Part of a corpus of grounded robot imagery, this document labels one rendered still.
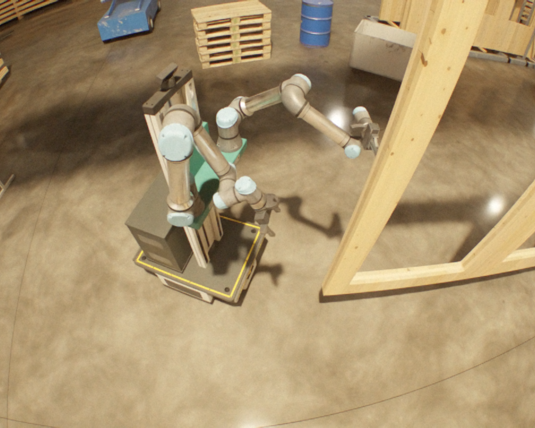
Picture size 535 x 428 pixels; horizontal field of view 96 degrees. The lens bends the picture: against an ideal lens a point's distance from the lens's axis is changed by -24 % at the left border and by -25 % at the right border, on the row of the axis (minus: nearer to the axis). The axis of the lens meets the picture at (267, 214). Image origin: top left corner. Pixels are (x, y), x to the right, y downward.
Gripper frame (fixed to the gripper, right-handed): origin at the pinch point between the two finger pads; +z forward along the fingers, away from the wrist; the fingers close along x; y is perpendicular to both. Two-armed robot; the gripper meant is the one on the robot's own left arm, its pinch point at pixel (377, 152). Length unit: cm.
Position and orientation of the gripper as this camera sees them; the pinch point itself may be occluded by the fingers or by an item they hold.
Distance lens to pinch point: 147.8
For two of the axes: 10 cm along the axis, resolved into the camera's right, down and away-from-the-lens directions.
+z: 0.6, 8.1, -5.9
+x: -0.4, 5.9, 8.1
